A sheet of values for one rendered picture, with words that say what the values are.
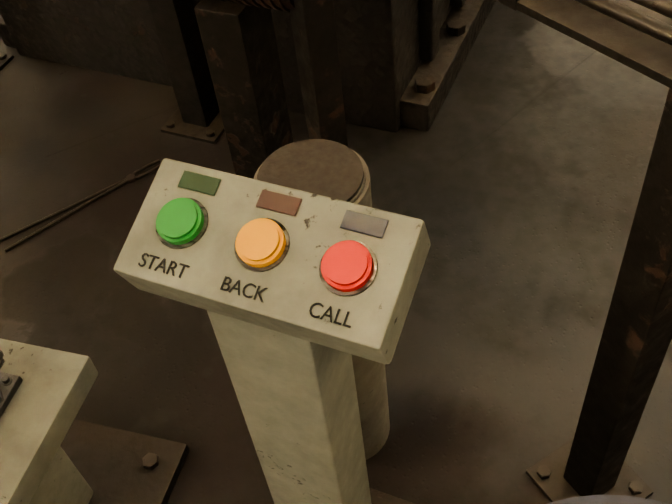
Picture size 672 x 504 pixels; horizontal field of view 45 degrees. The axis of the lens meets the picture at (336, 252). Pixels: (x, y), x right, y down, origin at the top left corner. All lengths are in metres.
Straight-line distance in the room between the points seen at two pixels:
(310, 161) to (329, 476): 0.33
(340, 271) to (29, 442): 0.48
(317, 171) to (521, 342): 0.60
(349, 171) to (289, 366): 0.22
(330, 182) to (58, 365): 0.41
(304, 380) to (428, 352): 0.59
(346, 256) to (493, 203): 0.91
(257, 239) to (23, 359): 0.47
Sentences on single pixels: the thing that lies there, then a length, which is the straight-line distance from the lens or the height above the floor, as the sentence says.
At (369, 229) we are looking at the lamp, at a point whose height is 0.61.
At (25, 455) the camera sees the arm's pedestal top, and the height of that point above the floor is 0.30.
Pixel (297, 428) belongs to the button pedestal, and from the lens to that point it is 0.82.
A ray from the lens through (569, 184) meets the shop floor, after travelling 1.56.
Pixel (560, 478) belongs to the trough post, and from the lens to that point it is 1.20.
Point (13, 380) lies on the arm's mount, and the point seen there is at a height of 0.31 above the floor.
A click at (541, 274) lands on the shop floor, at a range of 1.41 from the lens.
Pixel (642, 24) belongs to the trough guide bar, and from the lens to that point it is 0.66.
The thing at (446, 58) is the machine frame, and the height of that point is 0.07.
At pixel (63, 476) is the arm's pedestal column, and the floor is 0.12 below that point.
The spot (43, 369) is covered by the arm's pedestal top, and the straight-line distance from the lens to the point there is 1.03.
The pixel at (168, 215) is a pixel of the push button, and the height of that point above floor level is 0.61.
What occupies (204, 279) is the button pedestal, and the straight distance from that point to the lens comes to 0.66.
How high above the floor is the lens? 1.08
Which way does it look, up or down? 49 degrees down
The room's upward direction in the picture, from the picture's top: 8 degrees counter-clockwise
